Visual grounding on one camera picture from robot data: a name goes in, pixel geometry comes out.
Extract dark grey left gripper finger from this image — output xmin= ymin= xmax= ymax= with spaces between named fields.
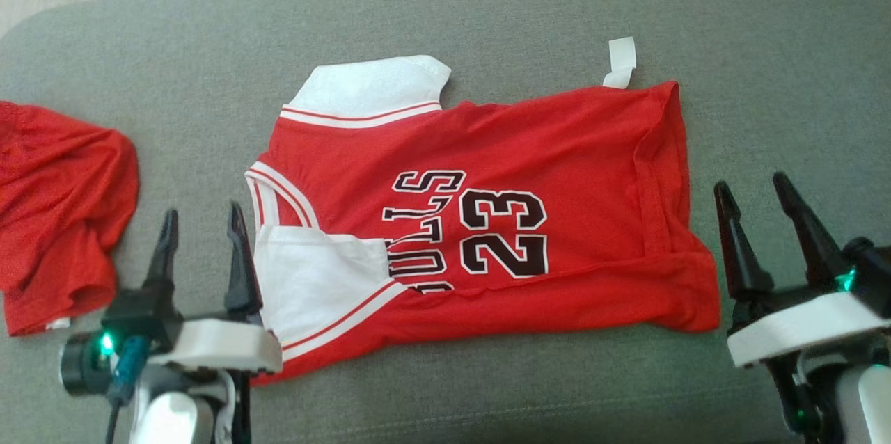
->
xmin=224 ymin=202 xmax=264 ymax=314
xmin=143 ymin=209 xmax=180 ymax=292

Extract red shorts with white stripe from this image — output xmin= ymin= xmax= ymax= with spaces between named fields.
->
xmin=0 ymin=102 xmax=140 ymax=338

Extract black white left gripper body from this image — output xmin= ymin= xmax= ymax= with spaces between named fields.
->
xmin=59 ymin=310 xmax=283 ymax=396

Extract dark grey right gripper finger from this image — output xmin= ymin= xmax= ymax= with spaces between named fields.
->
xmin=713 ymin=181 xmax=774 ymax=299
xmin=773 ymin=171 xmax=853 ymax=289

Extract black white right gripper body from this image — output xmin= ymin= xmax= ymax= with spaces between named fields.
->
xmin=726 ymin=237 xmax=891 ymax=369

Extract large grey sofa seat cushion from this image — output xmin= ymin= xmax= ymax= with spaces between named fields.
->
xmin=0 ymin=0 xmax=891 ymax=444

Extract red Bulls basketball jersey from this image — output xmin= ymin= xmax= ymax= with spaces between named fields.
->
xmin=244 ymin=37 xmax=721 ymax=387

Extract black cable with teal plug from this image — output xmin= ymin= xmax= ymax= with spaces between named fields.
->
xmin=104 ymin=336 xmax=150 ymax=444

